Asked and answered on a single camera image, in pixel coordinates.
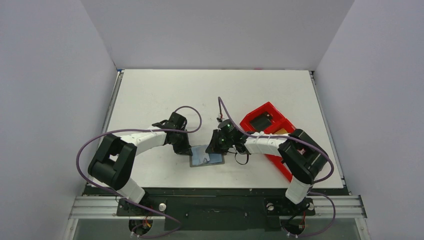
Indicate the grey card holder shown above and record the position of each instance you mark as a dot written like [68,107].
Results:
[217,160]

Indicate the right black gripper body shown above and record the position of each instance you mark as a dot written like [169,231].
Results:
[214,145]

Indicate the pictured card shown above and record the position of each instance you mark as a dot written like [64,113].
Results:
[200,156]

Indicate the tan card in tray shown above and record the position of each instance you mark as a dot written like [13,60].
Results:
[281,132]

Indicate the black wallet in tray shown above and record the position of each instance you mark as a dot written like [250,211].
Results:
[261,122]

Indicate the red plastic tray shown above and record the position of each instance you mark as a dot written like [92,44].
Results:
[279,121]

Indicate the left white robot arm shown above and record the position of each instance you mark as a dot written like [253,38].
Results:
[113,161]

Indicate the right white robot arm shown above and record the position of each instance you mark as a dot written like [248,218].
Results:
[304,158]

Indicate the aluminium frame rail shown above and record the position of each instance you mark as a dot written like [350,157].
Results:
[105,207]

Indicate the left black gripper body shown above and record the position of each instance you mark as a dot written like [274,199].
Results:
[181,145]

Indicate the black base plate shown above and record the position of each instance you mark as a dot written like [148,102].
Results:
[230,209]

